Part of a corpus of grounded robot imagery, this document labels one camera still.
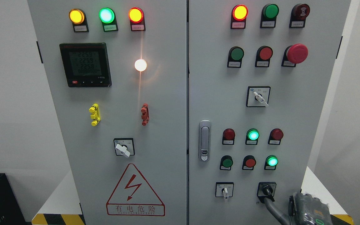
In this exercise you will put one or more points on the dark red indicator lower right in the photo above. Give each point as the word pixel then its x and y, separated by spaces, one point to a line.
pixel 275 136

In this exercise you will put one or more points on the dark red indicator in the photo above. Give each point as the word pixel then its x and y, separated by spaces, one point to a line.
pixel 228 137
pixel 275 136

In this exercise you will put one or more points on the dark red indicator lower left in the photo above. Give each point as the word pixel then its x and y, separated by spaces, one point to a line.
pixel 228 137

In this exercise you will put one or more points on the white glowing indicator lamp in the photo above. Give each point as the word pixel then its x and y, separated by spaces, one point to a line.
pixel 140 65

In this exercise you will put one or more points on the white lever selector switch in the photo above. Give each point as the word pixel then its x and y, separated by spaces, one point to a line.
pixel 224 190
pixel 258 96

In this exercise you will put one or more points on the red lit indicator right door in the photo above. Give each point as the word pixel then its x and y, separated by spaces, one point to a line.
pixel 238 18

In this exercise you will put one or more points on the green lit indicator lower middle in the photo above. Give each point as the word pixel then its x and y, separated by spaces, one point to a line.
pixel 252 137

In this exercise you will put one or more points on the orange-red indicator light left door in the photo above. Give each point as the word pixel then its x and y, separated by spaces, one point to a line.
pixel 137 20

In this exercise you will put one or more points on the red electrical danger warning sticker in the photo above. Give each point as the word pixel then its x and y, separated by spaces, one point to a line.
pixel 134 196

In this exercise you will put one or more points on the white handle selector switch left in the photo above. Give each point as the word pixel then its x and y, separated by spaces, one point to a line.
pixel 124 147

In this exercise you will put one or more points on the black digital power meter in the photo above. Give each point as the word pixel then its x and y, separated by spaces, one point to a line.
pixel 86 64

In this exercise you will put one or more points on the dark red buzzer alarm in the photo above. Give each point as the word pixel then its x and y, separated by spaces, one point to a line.
pixel 299 14

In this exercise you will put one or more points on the white lever selector switch bottom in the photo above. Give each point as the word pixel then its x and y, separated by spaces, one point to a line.
pixel 224 190

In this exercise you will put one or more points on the white platform with hazard stripes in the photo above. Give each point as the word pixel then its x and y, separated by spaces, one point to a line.
pixel 63 205

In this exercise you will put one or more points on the green pushbutton top right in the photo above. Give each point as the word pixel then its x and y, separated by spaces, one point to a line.
pixel 269 15

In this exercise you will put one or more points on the red terminal connector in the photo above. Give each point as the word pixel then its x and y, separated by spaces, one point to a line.
pixel 145 114

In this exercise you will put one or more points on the yellow terminal connector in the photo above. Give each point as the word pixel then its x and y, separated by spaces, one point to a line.
pixel 95 114

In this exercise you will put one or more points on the silver door lock handle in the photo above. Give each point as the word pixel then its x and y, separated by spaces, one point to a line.
pixel 204 140

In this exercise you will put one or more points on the yellow indicator light top left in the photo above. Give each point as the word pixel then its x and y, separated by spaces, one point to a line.
pixel 78 19

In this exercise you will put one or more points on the grey electrical control cabinet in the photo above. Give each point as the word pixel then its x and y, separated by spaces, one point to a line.
pixel 186 45

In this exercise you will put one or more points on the green lit indicator light top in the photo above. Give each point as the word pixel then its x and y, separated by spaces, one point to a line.
pixel 108 19

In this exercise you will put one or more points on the red pushbutton second row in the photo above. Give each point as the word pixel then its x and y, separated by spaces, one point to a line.
pixel 263 56

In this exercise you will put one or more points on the green lit indicator bottom row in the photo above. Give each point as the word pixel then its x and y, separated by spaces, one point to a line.
pixel 271 162

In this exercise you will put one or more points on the red pushbutton bottom row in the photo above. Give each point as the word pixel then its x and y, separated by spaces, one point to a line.
pixel 249 162

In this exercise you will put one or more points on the green pushbutton second row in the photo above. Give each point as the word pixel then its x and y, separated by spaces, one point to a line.
pixel 235 56

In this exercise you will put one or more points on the red mushroom emergency stop button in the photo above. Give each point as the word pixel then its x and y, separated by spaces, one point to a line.
pixel 294 55

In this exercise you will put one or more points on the white lever selector switch upper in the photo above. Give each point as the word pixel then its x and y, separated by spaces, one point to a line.
pixel 258 96

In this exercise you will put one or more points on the black rotary knob switch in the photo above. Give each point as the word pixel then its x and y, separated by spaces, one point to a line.
pixel 266 190

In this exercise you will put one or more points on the green pushbutton bottom row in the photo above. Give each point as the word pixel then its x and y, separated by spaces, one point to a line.
pixel 226 162

